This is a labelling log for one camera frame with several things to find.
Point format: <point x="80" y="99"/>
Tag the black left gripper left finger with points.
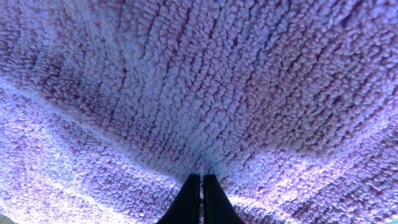
<point x="185" y="208"/>

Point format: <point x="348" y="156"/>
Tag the purple microfibre cloth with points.
<point x="108" y="106"/>

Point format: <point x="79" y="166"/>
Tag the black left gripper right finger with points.
<point x="217" y="207"/>

